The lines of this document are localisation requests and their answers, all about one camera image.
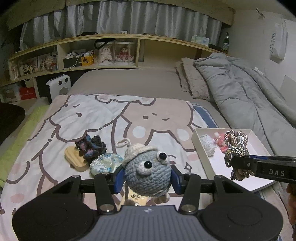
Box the blue floral brocade pouch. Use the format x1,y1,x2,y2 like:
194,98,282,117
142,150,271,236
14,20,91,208
90,153,123,176

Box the black cushion chair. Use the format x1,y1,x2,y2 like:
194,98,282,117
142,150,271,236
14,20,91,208
0,102,26,144

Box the oval wooden block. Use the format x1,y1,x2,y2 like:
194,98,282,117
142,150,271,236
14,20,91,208
64,146,89,172

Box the pink dressed doll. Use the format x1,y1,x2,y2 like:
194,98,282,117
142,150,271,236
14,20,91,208
115,48,134,62

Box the pink crochet doll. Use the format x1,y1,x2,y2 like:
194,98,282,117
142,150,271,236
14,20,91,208
214,132,228,154

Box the white knitted roll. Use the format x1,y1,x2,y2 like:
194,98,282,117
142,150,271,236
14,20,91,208
200,135,216,157

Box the grey crochet frog doll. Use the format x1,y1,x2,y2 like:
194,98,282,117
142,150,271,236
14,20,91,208
115,138,171,206

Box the white shallow cardboard box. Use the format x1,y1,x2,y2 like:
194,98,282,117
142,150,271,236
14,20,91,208
192,128,275,192

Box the grey quilted duvet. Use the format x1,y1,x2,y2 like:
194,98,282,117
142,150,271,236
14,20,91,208
194,53,295,156

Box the red box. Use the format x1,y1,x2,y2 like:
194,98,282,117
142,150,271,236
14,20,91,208
20,87,37,100

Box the wooden headboard shelf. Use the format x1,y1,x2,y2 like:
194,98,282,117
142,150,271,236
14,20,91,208
1,34,217,102

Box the white dressed doll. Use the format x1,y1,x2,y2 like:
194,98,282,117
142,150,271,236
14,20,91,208
98,46,113,65

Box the yellow tissue pack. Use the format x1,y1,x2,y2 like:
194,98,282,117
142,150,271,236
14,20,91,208
120,189,148,206

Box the multicolour braided cord bundle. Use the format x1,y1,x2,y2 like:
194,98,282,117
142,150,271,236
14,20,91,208
223,129,251,181

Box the green glass bottle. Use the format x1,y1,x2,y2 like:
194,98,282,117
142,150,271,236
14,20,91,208
222,32,230,52

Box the tissue box on shelf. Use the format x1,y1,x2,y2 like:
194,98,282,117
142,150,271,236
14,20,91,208
191,35,210,47

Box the beige fluffy pillow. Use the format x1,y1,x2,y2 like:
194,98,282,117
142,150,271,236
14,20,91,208
175,58,211,101

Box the cartoon rabbit blanket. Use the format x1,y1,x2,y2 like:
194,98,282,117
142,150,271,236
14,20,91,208
1,94,207,240

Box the yellow container on shelf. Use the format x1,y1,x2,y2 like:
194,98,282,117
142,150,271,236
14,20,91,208
81,54,94,66

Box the dark blue crochet scrunchie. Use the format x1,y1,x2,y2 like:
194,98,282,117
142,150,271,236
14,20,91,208
75,135,107,164

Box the grey curtain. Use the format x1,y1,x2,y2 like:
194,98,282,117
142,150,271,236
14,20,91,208
20,1,222,50

